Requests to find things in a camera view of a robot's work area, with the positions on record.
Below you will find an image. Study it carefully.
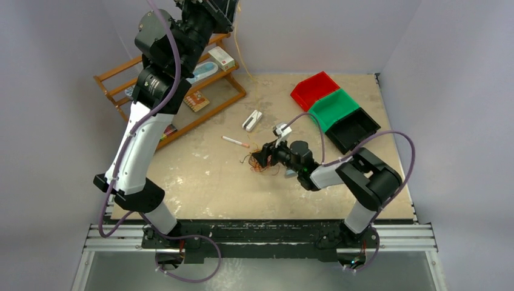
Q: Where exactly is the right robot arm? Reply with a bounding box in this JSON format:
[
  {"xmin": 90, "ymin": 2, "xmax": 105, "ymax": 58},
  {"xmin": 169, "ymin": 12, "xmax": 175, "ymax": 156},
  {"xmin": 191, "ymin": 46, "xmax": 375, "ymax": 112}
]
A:
[{"xmin": 251, "ymin": 141, "xmax": 404, "ymax": 247}]

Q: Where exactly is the coloured marker set pack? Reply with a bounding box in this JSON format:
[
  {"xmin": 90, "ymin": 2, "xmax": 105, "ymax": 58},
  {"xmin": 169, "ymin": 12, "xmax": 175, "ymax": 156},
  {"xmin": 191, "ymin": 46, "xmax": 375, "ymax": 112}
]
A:
[{"xmin": 160, "ymin": 124, "xmax": 178, "ymax": 141}]

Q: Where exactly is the white stapler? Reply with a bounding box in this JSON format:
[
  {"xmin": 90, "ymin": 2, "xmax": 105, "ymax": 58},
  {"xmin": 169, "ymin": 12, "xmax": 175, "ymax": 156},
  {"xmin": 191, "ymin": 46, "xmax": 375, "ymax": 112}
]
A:
[{"xmin": 242, "ymin": 110, "xmax": 262, "ymax": 132}]

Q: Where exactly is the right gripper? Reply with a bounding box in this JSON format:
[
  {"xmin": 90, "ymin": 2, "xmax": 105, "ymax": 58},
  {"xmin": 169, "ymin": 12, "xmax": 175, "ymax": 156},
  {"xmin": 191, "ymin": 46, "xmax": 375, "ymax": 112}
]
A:
[{"xmin": 252, "ymin": 135, "xmax": 301, "ymax": 174}]

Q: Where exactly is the black plastic bin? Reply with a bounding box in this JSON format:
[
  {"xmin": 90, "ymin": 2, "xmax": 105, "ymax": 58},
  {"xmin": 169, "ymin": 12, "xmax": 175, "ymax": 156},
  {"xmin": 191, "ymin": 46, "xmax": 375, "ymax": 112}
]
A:
[{"xmin": 325, "ymin": 108, "xmax": 381, "ymax": 154}]

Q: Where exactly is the green plastic bin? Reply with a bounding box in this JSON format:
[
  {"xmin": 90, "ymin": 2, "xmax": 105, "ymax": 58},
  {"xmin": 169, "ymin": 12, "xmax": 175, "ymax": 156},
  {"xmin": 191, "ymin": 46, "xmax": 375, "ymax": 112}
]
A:
[{"xmin": 308, "ymin": 89, "xmax": 359, "ymax": 132}]

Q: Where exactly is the right arm purple hose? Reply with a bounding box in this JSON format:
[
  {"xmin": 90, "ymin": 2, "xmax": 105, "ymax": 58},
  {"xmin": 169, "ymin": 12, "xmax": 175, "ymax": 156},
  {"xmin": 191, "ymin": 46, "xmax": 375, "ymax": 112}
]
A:
[{"xmin": 281, "ymin": 112, "xmax": 416, "ymax": 275}]

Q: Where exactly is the white red box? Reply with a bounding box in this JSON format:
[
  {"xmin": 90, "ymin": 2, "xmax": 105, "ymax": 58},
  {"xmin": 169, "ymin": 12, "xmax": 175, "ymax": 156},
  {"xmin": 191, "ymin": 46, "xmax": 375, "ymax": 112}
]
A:
[{"xmin": 208, "ymin": 46, "xmax": 236, "ymax": 72}]

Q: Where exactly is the red plastic bin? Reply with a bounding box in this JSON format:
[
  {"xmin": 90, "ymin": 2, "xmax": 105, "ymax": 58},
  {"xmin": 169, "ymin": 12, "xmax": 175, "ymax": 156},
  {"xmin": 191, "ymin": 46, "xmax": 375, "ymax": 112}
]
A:
[{"xmin": 290, "ymin": 71, "xmax": 340, "ymax": 112}]

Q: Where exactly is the white blue staple remover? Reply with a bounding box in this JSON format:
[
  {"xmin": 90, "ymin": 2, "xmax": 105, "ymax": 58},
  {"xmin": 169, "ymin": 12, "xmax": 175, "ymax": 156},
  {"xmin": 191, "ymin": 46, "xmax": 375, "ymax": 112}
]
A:
[{"xmin": 284, "ymin": 169, "xmax": 298, "ymax": 178}]

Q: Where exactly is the wooden shelf rack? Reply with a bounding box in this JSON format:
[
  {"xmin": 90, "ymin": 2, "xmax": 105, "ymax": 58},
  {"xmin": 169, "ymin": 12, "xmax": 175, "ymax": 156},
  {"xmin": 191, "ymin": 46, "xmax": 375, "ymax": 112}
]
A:
[{"xmin": 93, "ymin": 56, "xmax": 247, "ymax": 150}]

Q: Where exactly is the aluminium frame rail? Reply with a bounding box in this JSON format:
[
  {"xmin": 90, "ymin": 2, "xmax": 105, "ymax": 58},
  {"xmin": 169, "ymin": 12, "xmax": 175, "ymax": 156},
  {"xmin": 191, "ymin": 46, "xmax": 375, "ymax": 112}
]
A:
[{"xmin": 72, "ymin": 219, "xmax": 447, "ymax": 290}]

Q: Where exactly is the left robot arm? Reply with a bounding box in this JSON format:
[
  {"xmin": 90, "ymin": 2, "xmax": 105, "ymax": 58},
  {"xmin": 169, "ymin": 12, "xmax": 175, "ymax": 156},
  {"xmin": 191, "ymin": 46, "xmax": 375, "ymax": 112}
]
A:
[{"xmin": 93, "ymin": 1, "xmax": 238, "ymax": 248}]

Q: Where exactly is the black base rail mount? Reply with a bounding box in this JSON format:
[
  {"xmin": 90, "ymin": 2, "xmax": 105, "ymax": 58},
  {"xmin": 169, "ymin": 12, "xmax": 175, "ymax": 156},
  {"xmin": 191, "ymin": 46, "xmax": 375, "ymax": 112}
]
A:
[{"xmin": 142, "ymin": 219, "xmax": 380, "ymax": 269}]

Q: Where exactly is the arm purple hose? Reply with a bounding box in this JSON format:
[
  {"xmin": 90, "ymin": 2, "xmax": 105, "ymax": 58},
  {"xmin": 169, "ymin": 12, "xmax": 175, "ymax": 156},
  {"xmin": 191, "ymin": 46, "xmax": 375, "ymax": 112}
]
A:
[
  {"xmin": 281, "ymin": 112, "xmax": 416, "ymax": 275},
  {"xmin": 97, "ymin": 0, "xmax": 222, "ymax": 284}
]

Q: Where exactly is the yellow cable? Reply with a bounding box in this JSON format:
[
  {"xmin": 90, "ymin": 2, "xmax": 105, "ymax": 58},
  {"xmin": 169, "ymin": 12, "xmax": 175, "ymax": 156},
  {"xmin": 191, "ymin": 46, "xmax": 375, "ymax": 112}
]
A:
[{"xmin": 233, "ymin": 4, "xmax": 260, "ymax": 87}]

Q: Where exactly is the blue white oval package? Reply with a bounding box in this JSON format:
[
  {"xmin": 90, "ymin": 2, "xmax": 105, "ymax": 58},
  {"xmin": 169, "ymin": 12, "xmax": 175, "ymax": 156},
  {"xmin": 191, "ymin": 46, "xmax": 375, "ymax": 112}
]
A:
[{"xmin": 187, "ymin": 61, "xmax": 219, "ymax": 84}]

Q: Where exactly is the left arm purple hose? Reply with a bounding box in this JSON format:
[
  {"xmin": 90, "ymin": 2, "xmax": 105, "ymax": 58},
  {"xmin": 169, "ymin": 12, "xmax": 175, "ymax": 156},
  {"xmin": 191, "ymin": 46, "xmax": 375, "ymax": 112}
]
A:
[{"xmin": 97, "ymin": 0, "xmax": 222, "ymax": 284}]

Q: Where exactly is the orange snack packet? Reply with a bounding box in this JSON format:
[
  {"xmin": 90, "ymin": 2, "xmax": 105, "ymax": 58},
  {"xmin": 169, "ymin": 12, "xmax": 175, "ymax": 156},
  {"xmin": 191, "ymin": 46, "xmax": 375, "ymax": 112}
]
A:
[{"xmin": 183, "ymin": 90, "xmax": 210, "ymax": 112}]

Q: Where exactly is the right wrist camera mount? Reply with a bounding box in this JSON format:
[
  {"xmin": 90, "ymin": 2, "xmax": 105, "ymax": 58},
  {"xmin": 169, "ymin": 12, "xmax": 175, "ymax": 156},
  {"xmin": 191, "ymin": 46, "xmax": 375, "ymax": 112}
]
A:
[{"xmin": 273, "ymin": 122, "xmax": 292, "ymax": 147}]

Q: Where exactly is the white marker with orange cap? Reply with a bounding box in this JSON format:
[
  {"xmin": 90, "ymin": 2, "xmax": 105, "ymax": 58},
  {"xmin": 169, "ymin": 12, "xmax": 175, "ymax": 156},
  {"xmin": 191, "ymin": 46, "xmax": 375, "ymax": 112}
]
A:
[{"xmin": 221, "ymin": 136, "xmax": 250, "ymax": 149}]

